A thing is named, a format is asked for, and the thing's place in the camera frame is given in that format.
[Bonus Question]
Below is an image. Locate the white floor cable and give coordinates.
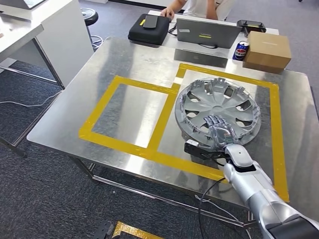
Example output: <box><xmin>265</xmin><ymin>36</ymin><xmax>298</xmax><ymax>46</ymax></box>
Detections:
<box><xmin>0</xmin><ymin>90</ymin><xmax>63</xmax><ymax>109</ymax></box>
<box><xmin>194</xmin><ymin>194</ymin><xmax>252</xmax><ymax>239</ymax></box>

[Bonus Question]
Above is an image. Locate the grey plastic wheel cover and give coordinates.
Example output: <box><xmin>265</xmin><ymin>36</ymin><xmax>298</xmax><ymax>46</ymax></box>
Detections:
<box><xmin>174</xmin><ymin>77</ymin><xmax>262</xmax><ymax>150</ymax></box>

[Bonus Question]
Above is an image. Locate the black round stool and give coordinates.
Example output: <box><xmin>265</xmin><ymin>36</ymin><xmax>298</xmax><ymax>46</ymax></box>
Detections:
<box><xmin>80</xmin><ymin>7</ymin><xmax>104</xmax><ymax>51</ymax></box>

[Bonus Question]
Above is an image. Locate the dark phone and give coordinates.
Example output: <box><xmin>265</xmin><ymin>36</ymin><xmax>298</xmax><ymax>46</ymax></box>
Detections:
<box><xmin>143</xmin><ymin>14</ymin><xmax>160</xmax><ymax>30</ymax></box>

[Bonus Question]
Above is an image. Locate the person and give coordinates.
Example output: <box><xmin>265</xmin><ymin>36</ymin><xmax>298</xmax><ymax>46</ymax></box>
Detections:
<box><xmin>160</xmin><ymin>0</ymin><xmax>237</xmax><ymax>21</ymax></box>

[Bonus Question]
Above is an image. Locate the yellow floor tape square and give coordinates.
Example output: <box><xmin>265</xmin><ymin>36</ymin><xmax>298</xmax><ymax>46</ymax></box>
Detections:
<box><xmin>111</xmin><ymin>221</ymin><xmax>166</xmax><ymax>239</ymax></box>

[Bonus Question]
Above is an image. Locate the grey laptop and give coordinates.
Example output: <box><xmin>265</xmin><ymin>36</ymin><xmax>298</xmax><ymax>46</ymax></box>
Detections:
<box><xmin>175</xmin><ymin>17</ymin><xmax>243</xmax><ymax>50</ymax></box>

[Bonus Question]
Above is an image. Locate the blue cola can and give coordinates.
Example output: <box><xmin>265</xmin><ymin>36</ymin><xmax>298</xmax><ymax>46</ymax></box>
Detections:
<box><xmin>232</xmin><ymin>40</ymin><xmax>249</xmax><ymax>62</ymax></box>

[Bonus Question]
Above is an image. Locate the white narrow desk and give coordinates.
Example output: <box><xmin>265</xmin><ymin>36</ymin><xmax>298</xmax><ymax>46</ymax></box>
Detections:
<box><xmin>147</xmin><ymin>9</ymin><xmax>280</xmax><ymax>65</ymax></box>

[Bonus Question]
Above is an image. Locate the black tray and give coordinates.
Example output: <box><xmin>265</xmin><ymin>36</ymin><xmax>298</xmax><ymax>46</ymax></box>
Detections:
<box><xmin>236</xmin><ymin>19</ymin><xmax>267</xmax><ymax>37</ymax></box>

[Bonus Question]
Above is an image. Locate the silver laptop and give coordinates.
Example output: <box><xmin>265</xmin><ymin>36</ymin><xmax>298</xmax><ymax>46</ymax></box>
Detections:
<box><xmin>0</xmin><ymin>0</ymin><xmax>47</xmax><ymax>10</ymax></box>

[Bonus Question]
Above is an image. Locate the stainless steel workbench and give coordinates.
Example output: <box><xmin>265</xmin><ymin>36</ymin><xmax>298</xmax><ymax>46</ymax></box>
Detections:
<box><xmin>26</xmin><ymin>36</ymin><xmax>319</xmax><ymax>231</ymax></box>

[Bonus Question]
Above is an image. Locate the brown cardboard box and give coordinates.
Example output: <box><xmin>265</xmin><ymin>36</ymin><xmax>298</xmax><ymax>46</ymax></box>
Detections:
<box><xmin>242</xmin><ymin>30</ymin><xmax>293</xmax><ymax>75</ymax></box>

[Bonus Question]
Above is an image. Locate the black zip case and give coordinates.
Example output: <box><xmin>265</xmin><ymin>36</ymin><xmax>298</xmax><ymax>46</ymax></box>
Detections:
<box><xmin>128</xmin><ymin>13</ymin><xmax>172</xmax><ymax>46</ymax></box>

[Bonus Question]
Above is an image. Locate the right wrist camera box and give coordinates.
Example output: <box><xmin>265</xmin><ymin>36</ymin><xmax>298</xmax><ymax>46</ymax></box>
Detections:
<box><xmin>184</xmin><ymin>139</ymin><xmax>226</xmax><ymax>162</ymax></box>

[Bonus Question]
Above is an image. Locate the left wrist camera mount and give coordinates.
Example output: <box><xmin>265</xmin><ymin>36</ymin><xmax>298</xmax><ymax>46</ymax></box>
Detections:
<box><xmin>91</xmin><ymin>220</ymin><xmax>115</xmax><ymax>239</ymax></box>

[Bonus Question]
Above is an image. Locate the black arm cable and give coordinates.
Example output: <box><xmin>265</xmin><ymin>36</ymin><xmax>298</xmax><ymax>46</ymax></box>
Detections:
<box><xmin>198</xmin><ymin>176</ymin><xmax>226</xmax><ymax>239</ymax></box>

